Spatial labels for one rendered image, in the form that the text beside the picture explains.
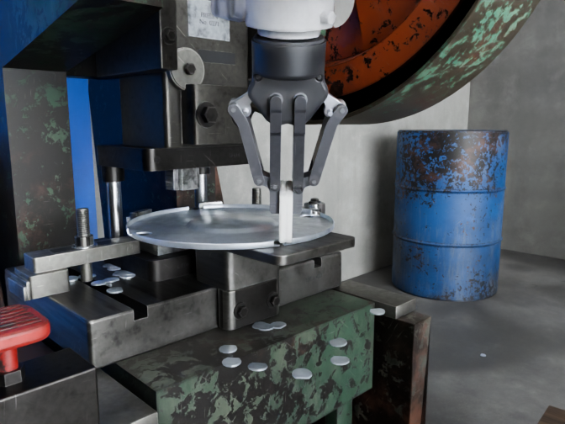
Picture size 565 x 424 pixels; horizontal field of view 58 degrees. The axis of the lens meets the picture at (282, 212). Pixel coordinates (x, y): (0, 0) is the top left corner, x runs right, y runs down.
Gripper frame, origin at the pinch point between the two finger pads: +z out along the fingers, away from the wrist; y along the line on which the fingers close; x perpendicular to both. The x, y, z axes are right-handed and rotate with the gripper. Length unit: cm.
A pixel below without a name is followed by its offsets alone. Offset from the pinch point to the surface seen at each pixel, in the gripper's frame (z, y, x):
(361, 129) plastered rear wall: 71, 50, 231
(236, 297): 13.7, -6.3, 1.2
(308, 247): 3.3, 2.6, -2.7
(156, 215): 9.7, -19.6, 16.3
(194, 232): 5.7, -11.8, 4.6
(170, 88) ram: -10.7, -15.3, 14.5
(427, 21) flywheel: -16.7, 23.4, 34.1
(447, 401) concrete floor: 109, 57, 67
